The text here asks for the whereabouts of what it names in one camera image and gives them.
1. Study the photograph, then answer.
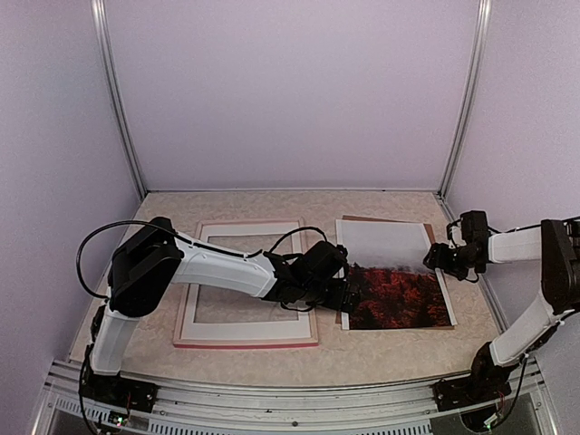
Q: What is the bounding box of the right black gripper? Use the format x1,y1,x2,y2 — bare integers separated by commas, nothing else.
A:
424,242,479,279

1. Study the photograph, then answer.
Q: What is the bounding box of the brown cardboard backing board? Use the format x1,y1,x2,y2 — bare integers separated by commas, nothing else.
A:
334,215,458,332

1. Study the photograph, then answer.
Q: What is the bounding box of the photo print white border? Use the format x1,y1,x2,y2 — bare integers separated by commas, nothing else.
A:
334,218,457,331

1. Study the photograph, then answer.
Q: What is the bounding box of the wooden picture frame pink edge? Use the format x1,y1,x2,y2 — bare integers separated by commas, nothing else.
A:
172,217,320,350

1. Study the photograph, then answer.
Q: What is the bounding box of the white mat board passe-partout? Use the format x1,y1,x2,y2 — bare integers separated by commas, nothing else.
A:
179,221,314,342

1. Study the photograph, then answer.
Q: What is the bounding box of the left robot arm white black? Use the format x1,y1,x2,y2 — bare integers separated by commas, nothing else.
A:
85,217,361,403

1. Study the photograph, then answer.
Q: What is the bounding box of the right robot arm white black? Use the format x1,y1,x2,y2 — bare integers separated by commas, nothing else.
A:
423,210,579,402

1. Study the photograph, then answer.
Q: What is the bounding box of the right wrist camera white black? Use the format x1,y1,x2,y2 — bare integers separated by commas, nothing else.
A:
446,210,490,247

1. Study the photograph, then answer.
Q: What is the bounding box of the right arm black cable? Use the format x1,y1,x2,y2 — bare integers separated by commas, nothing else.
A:
498,216,580,235

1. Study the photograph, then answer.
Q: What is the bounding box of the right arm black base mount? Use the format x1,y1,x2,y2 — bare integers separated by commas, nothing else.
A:
431,376,512,412

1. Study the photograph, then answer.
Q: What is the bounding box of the front aluminium rail base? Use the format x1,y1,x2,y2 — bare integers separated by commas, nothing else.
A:
28,361,559,434

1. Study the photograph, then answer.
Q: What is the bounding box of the right aluminium corner post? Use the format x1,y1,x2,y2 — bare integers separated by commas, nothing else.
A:
438,0,492,201

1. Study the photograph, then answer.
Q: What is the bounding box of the aluminium corner post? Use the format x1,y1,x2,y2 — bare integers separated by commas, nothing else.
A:
90,0,149,202
438,0,492,201

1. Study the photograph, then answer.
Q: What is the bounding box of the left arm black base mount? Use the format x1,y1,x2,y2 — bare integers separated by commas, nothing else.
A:
81,372,159,413

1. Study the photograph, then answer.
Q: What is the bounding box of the left aluminium corner post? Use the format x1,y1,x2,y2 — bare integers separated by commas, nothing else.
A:
90,0,149,202

